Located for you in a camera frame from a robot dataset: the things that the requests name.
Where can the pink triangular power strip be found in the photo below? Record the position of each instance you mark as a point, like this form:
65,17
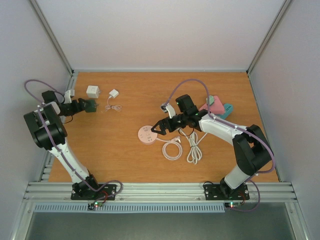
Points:
217,107

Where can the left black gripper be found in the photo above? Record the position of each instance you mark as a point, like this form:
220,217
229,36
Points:
81,108

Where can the green cube socket adapter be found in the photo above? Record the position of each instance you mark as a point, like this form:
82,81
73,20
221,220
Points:
90,106

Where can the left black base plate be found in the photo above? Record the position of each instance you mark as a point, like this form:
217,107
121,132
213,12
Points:
107,191

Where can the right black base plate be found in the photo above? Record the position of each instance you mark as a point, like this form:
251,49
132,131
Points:
212,192

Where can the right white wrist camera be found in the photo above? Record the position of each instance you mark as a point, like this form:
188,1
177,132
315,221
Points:
167,108

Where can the left controller board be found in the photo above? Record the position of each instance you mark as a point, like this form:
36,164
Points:
95,205

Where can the controller board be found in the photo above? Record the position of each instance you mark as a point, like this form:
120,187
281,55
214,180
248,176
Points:
95,205
233,205

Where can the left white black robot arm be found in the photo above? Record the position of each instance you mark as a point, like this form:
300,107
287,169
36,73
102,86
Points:
49,133

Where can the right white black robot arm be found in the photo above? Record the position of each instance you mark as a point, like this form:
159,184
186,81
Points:
251,149

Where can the right controller board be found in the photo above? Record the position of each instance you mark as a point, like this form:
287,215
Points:
233,205

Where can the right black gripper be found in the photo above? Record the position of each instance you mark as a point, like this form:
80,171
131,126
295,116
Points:
163,126

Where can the teal power strip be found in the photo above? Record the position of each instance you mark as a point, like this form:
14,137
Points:
228,109

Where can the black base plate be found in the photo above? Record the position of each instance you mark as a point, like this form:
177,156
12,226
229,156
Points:
107,191
212,192

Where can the light green plug adapter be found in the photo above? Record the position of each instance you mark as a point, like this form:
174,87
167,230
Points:
210,100

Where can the aluminium front rail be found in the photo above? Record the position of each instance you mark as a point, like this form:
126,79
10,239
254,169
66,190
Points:
270,192

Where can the white cube socket adapter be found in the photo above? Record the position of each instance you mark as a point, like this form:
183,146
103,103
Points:
93,91

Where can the grey slotted cable duct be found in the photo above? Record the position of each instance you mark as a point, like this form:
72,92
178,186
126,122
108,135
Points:
130,208

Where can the round pink power strip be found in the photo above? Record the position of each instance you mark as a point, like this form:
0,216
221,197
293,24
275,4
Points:
146,136

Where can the white usb charger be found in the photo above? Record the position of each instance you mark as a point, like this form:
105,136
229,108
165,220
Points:
113,93

